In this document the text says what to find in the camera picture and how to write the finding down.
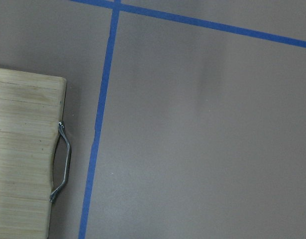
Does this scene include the wooden cutting board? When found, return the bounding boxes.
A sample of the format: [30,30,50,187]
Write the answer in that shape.
[0,68,66,239]

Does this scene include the metal cutting board handle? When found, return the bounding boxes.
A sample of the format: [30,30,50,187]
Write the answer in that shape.
[49,121,73,203]

